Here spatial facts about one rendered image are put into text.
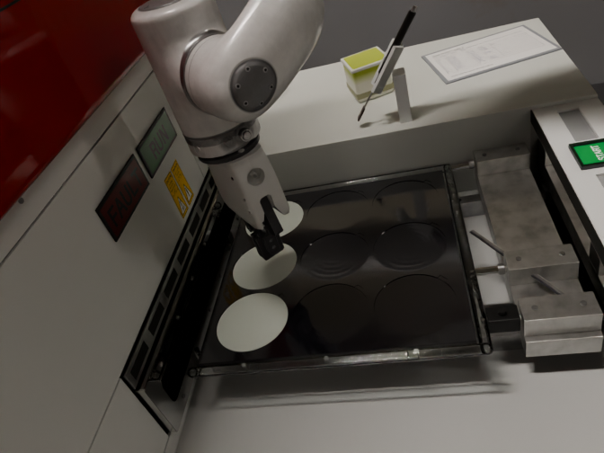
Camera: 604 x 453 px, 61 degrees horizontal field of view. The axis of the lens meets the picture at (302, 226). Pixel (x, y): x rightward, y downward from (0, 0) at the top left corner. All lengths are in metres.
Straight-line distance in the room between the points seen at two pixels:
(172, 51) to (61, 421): 0.36
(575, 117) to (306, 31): 0.49
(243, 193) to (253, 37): 0.19
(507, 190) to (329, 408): 0.42
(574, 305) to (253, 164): 0.39
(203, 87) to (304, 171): 0.47
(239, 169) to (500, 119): 0.47
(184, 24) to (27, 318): 0.30
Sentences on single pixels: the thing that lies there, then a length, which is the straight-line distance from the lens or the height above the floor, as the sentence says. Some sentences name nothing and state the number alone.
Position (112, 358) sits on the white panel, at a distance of 0.61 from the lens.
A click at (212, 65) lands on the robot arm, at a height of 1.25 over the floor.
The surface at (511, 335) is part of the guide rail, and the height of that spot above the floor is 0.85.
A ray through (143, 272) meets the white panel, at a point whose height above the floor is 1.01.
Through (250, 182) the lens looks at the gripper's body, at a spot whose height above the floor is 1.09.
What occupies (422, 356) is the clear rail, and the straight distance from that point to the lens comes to 0.61.
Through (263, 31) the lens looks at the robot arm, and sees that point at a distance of 0.47.
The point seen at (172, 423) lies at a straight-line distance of 0.70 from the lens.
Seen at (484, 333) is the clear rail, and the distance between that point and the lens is 0.62.
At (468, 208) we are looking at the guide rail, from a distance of 0.88.
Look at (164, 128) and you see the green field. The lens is 0.78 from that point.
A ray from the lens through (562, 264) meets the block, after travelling 0.69.
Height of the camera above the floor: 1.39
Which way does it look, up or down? 37 degrees down
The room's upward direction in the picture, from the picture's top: 19 degrees counter-clockwise
